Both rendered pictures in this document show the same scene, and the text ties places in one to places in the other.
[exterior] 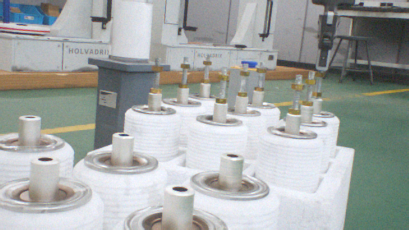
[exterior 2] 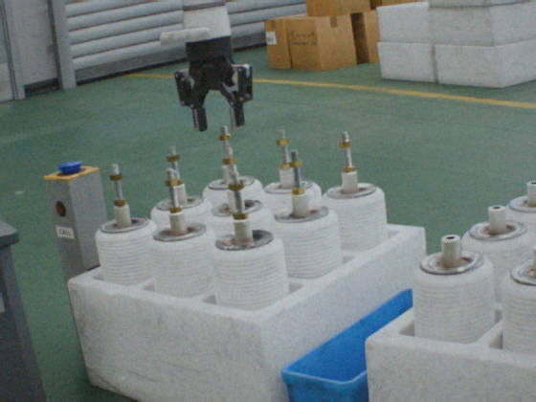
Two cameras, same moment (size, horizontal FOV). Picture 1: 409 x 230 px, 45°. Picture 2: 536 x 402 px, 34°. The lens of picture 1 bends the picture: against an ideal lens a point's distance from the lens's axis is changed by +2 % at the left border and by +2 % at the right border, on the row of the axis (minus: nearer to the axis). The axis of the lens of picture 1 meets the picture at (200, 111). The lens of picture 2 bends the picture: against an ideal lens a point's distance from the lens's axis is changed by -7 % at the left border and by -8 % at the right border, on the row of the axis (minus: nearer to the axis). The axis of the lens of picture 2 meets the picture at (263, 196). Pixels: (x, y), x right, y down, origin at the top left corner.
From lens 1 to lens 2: 121 cm
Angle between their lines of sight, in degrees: 67
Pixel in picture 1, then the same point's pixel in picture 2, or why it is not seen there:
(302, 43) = not seen: outside the picture
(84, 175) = (524, 241)
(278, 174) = (380, 230)
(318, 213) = (421, 240)
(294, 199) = (409, 239)
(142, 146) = (280, 282)
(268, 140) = (365, 203)
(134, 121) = (268, 257)
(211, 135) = (333, 226)
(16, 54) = not seen: outside the picture
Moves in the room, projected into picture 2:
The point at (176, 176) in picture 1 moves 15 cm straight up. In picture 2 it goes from (338, 284) to (325, 173)
